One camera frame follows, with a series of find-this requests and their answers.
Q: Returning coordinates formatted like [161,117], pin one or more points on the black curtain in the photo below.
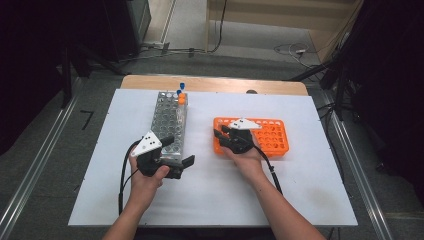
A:
[393,83]
[26,66]

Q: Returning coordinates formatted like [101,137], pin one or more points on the white board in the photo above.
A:
[316,186]

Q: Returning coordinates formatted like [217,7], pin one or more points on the person's left hand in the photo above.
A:
[146,186]

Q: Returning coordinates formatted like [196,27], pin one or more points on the silver metal tube rack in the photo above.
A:
[168,123]

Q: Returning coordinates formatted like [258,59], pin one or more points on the wooden cabinet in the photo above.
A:
[266,20]

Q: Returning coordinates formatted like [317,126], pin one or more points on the person's dark clothing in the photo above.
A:
[206,234]

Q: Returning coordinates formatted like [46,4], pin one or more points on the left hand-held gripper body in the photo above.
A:
[148,143]

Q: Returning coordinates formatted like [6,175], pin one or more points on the black metal stand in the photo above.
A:
[66,76]
[338,90]

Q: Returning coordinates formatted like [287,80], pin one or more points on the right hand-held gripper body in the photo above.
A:
[245,124]

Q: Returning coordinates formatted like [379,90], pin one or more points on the orange plastic tube rack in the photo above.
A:
[271,138]

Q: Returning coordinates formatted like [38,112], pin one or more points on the person's right hand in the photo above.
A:
[248,163]

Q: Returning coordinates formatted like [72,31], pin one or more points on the metal floor rail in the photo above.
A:
[36,166]
[363,186]

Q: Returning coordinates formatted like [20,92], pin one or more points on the dark round table grommet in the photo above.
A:
[251,91]

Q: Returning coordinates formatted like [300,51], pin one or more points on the dark cabinet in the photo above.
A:
[126,26]

